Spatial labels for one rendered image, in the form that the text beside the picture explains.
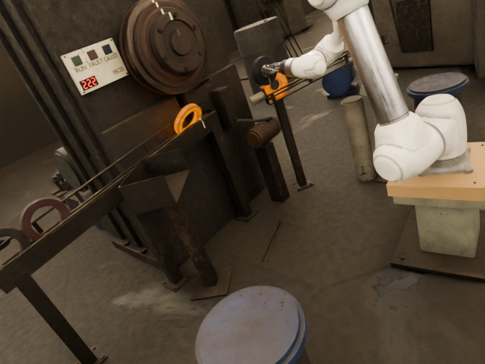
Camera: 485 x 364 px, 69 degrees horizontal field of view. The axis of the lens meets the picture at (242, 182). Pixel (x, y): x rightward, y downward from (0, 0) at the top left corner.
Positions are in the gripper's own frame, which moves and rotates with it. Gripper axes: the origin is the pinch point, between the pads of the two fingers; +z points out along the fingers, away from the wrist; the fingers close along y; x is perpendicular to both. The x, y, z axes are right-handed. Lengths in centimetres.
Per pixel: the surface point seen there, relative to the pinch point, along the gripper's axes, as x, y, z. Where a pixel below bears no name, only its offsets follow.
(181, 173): -23, -72, -13
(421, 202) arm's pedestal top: -47, -16, -94
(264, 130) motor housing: -34.2, -8.4, 4.1
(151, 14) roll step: 42, -45, 13
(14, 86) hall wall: 3, -82, 630
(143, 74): 20, -60, 12
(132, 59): 27, -62, 12
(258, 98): -17.4, -2.1, 10.5
